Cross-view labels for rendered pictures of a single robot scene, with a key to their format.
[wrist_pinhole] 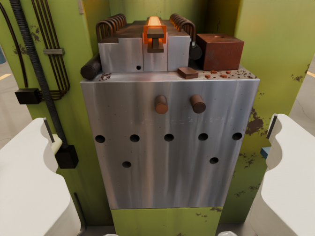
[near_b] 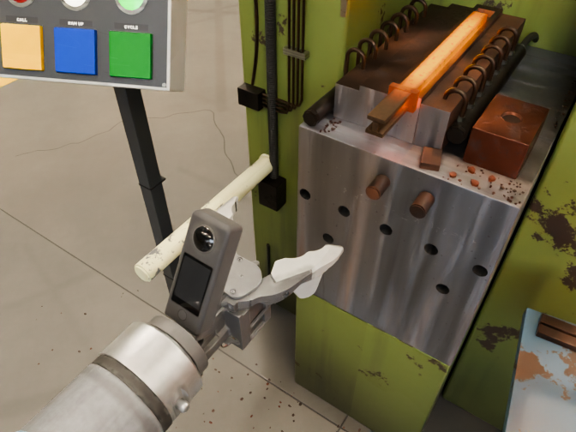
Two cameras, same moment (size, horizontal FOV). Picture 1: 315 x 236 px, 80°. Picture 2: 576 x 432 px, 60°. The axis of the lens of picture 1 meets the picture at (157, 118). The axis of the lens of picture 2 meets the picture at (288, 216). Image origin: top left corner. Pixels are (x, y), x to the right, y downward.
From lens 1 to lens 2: 48 cm
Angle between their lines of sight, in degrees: 30
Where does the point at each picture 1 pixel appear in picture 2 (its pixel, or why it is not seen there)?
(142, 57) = not seen: hidden behind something
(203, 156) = (428, 275)
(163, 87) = (389, 167)
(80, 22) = (338, 27)
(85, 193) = (281, 251)
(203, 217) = (417, 365)
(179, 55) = (432, 131)
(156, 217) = (351, 329)
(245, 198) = not seen: hidden behind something
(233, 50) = (510, 152)
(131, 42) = (374, 95)
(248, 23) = not seen: outside the picture
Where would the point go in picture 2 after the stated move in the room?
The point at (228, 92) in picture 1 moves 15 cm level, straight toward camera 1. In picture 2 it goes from (472, 207) to (399, 246)
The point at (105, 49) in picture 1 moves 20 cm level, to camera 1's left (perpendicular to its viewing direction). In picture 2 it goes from (342, 93) to (249, 61)
